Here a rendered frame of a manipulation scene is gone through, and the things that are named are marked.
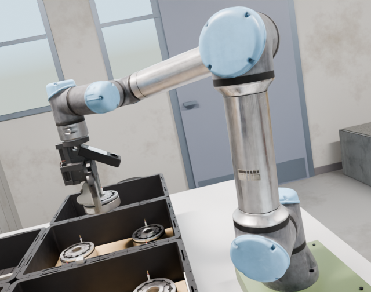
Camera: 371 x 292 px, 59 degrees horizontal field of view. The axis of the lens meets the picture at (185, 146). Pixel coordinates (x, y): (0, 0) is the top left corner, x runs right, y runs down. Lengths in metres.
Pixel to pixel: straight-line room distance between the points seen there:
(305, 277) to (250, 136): 0.41
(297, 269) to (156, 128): 2.53
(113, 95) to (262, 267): 0.51
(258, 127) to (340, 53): 3.17
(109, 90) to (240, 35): 0.37
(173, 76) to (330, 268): 0.62
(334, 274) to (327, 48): 2.97
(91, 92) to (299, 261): 0.64
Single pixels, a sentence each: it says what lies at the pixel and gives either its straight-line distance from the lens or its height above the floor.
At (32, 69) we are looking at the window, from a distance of 3.33.
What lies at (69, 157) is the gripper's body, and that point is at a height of 1.15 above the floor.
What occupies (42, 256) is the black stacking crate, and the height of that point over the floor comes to 0.90.
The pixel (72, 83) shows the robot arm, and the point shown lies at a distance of 0.90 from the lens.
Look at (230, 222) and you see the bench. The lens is 1.37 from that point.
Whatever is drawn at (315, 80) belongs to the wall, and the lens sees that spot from 3.62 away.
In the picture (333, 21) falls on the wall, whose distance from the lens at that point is 3.74.
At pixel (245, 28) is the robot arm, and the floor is 1.36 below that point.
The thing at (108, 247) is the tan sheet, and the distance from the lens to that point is 1.11.
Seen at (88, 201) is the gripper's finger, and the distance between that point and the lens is 0.94.
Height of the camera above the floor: 1.31
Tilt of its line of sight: 12 degrees down
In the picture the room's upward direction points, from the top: 12 degrees counter-clockwise
